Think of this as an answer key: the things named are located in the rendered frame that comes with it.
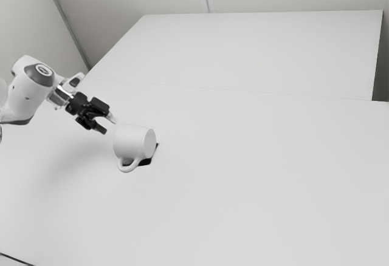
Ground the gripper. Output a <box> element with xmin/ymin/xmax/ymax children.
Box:
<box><xmin>64</xmin><ymin>91</ymin><xmax>117</xmax><ymax>135</ymax></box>

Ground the white mug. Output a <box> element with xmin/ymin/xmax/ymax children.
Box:
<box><xmin>112</xmin><ymin>123</ymin><xmax>157</xmax><ymax>174</ymax></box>

